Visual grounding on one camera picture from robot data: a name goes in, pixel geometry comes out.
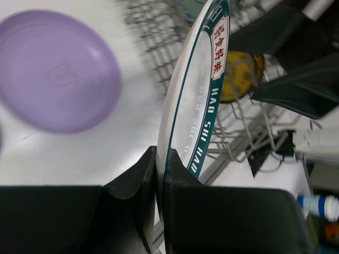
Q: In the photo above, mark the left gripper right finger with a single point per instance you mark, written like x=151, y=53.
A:
x=207, y=219

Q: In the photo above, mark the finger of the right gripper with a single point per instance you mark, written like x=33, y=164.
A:
x=311, y=90
x=283, y=31

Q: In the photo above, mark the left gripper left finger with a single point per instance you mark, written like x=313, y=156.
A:
x=115, y=218

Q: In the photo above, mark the white plate floral rim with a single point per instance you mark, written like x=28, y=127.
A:
x=192, y=98

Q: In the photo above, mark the left yellow patterned plate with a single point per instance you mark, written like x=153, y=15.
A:
x=243, y=72

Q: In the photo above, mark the white blue bottle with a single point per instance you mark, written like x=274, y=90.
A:
x=322, y=206

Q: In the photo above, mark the orange object at edge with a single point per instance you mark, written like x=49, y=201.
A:
x=331, y=232

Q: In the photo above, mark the grey wire dish rack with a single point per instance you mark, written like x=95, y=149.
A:
x=161, y=28

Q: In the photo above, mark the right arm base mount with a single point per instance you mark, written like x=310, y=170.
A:
x=258, y=157

